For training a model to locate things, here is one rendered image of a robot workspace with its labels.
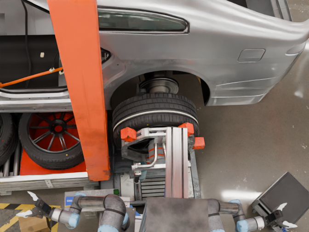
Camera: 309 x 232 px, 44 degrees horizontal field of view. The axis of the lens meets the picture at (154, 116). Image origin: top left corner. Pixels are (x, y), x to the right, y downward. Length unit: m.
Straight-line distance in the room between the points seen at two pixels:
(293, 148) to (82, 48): 3.03
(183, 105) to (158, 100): 0.19
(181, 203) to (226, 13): 1.33
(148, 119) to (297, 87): 2.34
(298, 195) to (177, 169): 2.17
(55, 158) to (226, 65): 1.57
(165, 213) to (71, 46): 0.76
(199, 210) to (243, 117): 2.67
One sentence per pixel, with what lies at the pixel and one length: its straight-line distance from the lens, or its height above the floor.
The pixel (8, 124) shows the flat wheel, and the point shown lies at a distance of 3.50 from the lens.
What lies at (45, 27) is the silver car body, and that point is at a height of 0.86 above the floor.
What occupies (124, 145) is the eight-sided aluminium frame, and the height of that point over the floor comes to 0.98.
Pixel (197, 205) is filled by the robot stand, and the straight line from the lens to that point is 1.59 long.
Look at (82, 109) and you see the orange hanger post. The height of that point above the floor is 1.77.
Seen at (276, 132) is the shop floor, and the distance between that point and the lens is 4.22.
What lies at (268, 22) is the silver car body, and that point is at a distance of 2.62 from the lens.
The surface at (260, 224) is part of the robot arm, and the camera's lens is 2.49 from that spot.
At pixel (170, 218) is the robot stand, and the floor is 2.03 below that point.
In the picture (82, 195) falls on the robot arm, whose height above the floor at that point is 1.15.
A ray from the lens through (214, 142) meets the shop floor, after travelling 3.96.
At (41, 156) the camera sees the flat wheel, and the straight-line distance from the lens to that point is 3.32.
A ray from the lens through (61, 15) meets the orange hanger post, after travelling 1.43.
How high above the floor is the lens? 3.55
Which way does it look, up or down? 63 degrees down
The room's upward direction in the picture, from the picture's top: 10 degrees clockwise
